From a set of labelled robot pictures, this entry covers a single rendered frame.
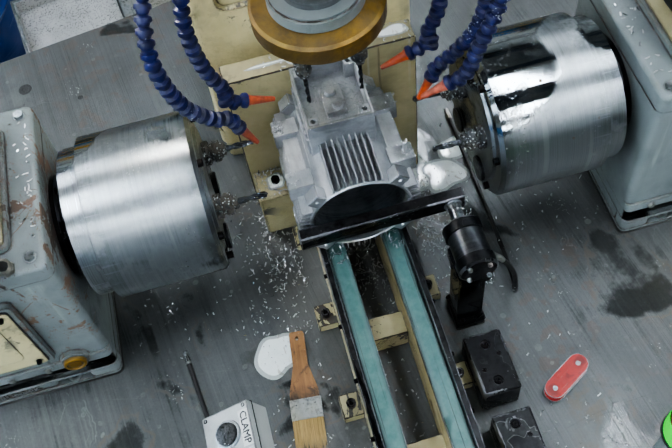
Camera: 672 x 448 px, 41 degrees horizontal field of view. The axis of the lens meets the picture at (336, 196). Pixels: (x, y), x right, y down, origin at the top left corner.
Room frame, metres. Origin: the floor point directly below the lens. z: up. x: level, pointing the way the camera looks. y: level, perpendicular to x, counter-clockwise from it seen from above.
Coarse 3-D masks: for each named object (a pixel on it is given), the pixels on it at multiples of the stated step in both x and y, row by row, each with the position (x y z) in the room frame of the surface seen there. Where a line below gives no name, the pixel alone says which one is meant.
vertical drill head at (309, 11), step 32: (256, 0) 0.85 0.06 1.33; (288, 0) 0.81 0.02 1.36; (320, 0) 0.80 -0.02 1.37; (352, 0) 0.80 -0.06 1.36; (384, 0) 0.82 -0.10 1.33; (256, 32) 0.81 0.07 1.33; (288, 32) 0.79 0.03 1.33; (320, 32) 0.78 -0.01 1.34; (352, 32) 0.77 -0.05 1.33; (320, 64) 0.75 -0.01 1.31
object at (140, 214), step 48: (96, 144) 0.80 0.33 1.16; (144, 144) 0.78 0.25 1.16; (192, 144) 0.77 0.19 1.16; (96, 192) 0.72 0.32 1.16; (144, 192) 0.71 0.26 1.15; (192, 192) 0.70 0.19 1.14; (96, 240) 0.66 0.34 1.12; (144, 240) 0.66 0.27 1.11; (192, 240) 0.66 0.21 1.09; (96, 288) 0.64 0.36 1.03; (144, 288) 0.64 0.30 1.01
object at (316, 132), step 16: (336, 64) 0.90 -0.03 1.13; (352, 64) 0.89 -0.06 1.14; (320, 80) 0.89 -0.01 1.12; (336, 80) 0.88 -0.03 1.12; (352, 80) 0.88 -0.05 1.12; (304, 96) 0.86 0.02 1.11; (320, 96) 0.86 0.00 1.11; (336, 96) 0.84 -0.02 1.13; (352, 96) 0.85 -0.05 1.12; (368, 96) 0.82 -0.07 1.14; (304, 112) 0.81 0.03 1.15; (320, 112) 0.83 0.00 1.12; (336, 112) 0.81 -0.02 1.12; (352, 112) 0.82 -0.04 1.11; (368, 112) 0.79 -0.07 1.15; (304, 128) 0.81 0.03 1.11; (320, 128) 0.78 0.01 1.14; (336, 128) 0.78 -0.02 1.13; (352, 128) 0.78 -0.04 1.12; (368, 128) 0.79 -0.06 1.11; (320, 144) 0.78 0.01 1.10
